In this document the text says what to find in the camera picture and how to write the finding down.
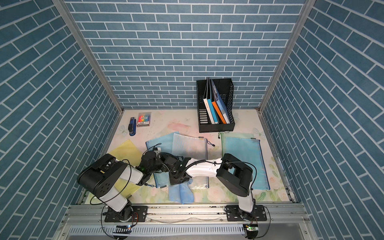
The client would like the light blue cleaning cloth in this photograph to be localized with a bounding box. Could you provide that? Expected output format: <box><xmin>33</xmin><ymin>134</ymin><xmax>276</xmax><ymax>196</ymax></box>
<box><xmin>169</xmin><ymin>179</ymin><xmax>195</xmax><ymax>204</ymax></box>

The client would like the clear grey document bag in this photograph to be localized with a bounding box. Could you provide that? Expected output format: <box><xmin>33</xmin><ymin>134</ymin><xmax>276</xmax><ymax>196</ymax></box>
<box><xmin>172</xmin><ymin>133</ymin><xmax>210</xmax><ymax>190</ymax></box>

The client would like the green mesh document bag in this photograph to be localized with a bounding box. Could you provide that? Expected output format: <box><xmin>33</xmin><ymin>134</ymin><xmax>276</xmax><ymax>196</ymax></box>
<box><xmin>219</xmin><ymin>132</ymin><xmax>256</xmax><ymax>146</ymax></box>

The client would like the light blue document bag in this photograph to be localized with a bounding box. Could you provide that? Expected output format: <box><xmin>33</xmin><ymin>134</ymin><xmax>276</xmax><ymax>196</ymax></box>
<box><xmin>222</xmin><ymin>138</ymin><xmax>271</xmax><ymax>190</ymax></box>

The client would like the blue mesh document bag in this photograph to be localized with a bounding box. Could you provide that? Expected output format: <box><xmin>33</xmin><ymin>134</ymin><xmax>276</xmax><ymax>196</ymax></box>
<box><xmin>146</xmin><ymin>132</ymin><xmax>179</xmax><ymax>188</ymax></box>

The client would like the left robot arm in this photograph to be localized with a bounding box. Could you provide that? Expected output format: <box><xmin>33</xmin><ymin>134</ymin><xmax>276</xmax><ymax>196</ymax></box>
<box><xmin>77</xmin><ymin>151</ymin><xmax>164</xmax><ymax>213</ymax></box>

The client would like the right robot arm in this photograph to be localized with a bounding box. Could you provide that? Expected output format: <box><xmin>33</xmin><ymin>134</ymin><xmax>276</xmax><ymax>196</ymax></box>
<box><xmin>158</xmin><ymin>153</ymin><xmax>257</xmax><ymax>219</ymax></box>

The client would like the yellow mesh document bag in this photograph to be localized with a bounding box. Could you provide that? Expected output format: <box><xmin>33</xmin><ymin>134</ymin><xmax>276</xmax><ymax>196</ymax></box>
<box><xmin>107</xmin><ymin>140</ymin><xmax>149</xmax><ymax>204</ymax></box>

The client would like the blue black stapler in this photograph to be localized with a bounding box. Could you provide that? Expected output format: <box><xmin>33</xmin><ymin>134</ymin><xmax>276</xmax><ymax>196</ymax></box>
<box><xmin>128</xmin><ymin>117</ymin><xmax>137</xmax><ymax>137</ymax></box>

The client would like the box of coloured markers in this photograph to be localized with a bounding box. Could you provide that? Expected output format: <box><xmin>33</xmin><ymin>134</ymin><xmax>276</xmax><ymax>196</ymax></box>
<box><xmin>137</xmin><ymin>112</ymin><xmax>151</xmax><ymax>127</ymax></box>

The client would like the white book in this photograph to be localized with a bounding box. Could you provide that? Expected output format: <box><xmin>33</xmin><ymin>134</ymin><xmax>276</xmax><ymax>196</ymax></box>
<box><xmin>203</xmin><ymin>99</ymin><xmax>215</xmax><ymax>125</ymax></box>

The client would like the teal book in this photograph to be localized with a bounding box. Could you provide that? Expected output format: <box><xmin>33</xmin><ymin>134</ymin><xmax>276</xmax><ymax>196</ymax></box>
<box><xmin>208</xmin><ymin>99</ymin><xmax>219</xmax><ymax>124</ymax></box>

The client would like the orange book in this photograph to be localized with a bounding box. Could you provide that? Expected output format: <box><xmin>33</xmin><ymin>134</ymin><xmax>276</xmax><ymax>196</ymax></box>
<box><xmin>212</xmin><ymin>101</ymin><xmax>227</xmax><ymax>124</ymax></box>

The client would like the black mesh file holder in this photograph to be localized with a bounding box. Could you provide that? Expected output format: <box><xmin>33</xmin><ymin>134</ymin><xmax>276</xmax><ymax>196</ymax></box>
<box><xmin>197</xmin><ymin>79</ymin><xmax>235</xmax><ymax>133</ymax></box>

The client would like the blue folder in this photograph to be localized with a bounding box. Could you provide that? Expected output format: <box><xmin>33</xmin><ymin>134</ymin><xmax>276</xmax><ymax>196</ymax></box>
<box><xmin>211</xmin><ymin>80</ymin><xmax>231</xmax><ymax>124</ymax></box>

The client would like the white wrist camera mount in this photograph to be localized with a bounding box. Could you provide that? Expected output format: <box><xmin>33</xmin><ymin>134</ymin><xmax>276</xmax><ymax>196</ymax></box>
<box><xmin>152</xmin><ymin>146</ymin><xmax>162</xmax><ymax>154</ymax></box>

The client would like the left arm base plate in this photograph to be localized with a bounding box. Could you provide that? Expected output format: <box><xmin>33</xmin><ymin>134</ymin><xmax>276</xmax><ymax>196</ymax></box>
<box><xmin>103</xmin><ymin>205</ymin><xmax>148</xmax><ymax>224</ymax></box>

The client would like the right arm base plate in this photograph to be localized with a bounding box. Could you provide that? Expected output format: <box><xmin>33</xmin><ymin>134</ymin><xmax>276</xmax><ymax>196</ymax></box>
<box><xmin>224</xmin><ymin>205</ymin><xmax>267</xmax><ymax>222</ymax></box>

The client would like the aluminium front rail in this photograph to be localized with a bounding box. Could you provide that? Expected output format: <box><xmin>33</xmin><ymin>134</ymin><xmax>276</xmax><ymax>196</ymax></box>
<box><xmin>54</xmin><ymin>202</ymin><xmax>317</xmax><ymax>240</ymax></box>

